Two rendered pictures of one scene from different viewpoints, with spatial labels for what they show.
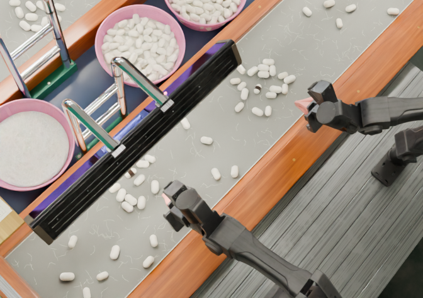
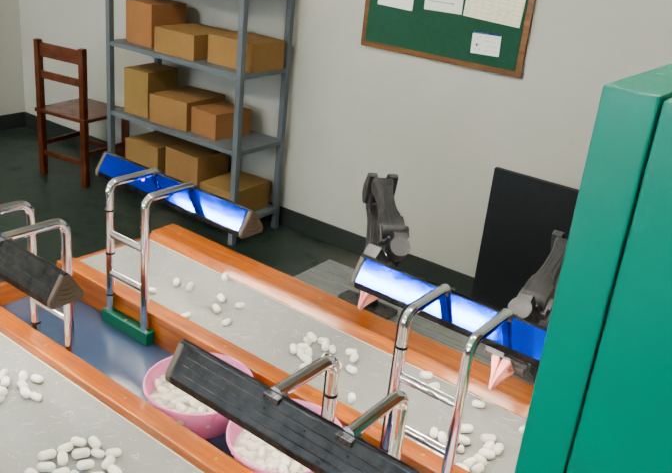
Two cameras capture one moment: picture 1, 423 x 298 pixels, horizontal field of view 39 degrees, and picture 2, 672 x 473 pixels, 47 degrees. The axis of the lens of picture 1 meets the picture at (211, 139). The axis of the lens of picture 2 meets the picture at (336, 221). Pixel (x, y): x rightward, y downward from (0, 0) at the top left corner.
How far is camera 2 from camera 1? 182 cm
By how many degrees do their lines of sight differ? 67
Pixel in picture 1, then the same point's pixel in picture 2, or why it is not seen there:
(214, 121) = (372, 388)
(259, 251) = (548, 267)
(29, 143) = not seen: outside the picture
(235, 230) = (533, 284)
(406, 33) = (252, 270)
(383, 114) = (397, 219)
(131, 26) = (253, 452)
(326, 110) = (398, 245)
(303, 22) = (238, 327)
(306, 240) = not seen: hidden behind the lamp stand
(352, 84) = (313, 300)
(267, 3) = (220, 341)
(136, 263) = not seen: hidden behind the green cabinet
